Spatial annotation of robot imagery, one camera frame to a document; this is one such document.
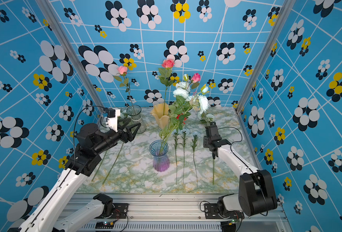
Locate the purple tinted glass vase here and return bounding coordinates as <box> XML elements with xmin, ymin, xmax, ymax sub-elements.
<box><xmin>149</xmin><ymin>140</ymin><xmax>170</xmax><ymax>172</ymax></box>

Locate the red rose stem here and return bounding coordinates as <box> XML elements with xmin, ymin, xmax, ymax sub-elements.
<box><xmin>158</xmin><ymin>59</ymin><xmax>175</xmax><ymax>115</ymax></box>

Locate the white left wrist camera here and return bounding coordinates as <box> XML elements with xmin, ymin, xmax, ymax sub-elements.
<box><xmin>104</xmin><ymin>108</ymin><xmax>120</xmax><ymax>132</ymax></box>

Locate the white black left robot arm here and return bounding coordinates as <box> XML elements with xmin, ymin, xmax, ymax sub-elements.
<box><xmin>9</xmin><ymin>118</ymin><xmax>141</xmax><ymax>232</ymax></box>

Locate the aluminium frame post left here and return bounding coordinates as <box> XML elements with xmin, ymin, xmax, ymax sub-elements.
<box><xmin>36</xmin><ymin>1</ymin><xmax>104</xmax><ymax>107</ymax></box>

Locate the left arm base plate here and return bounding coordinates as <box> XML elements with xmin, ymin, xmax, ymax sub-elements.
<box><xmin>97</xmin><ymin>203</ymin><xmax>129</xmax><ymax>219</ymax></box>

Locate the yellow beige vase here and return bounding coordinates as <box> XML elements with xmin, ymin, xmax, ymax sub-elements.
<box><xmin>151</xmin><ymin>103</ymin><xmax>170</xmax><ymax>129</ymax></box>

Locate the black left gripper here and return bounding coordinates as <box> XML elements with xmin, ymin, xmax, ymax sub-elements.
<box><xmin>94</xmin><ymin>116</ymin><xmax>141</xmax><ymax>156</ymax></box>

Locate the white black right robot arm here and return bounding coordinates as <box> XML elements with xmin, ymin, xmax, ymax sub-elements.
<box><xmin>203</xmin><ymin>122</ymin><xmax>278</xmax><ymax>218</ymax></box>

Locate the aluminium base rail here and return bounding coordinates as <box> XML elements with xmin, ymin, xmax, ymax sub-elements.
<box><xmin>59</xmin><ymin>193</ymin><xmax>292</xmax><ymax>232</ymax></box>

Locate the clear ribbed glass vase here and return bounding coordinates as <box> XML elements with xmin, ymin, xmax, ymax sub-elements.
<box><xmin>127</xmin><ymin>105</ymin><xmax>146</xmax><ymax>134</ymax></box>

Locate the small pink rose stem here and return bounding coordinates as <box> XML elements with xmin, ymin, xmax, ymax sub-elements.
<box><xmin>190</xmin><ymin>73</ymin><xmax>201</xmax><ymax>90</ymax></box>

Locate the light blue peony bouquet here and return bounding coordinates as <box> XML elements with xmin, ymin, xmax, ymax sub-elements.
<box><xmin>159</xmin><ymin>74</ymin><xmax>210</xmax><ymax>142</ymax></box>

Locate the green circuit board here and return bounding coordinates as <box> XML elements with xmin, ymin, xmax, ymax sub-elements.
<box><xmin>95</xmin><ymin>221</ymin><xmax>116</xmax><ymax>229</ymax></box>

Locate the aluminium frame post right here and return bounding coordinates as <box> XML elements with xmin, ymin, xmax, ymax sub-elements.
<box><xmin>237</xmin><ymin>0</ymin><xmax>296</xmax><ymax>113</ymax></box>

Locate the aluminium frame post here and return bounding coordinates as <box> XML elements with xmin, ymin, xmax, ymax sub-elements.
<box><xmin>237</xmin><ymin>0</ymin><xmax>296</xmax><ymax>113</ymax></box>
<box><xmin>36</xmin><ymin>1</ymin><xmax>104</xmax><ymax>107</ymax></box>

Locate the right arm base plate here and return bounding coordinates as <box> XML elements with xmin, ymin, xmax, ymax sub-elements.
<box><xmin>202</xmin><ymin>202</ymin><xmax>244</xmax><ymax>221</ymax></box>

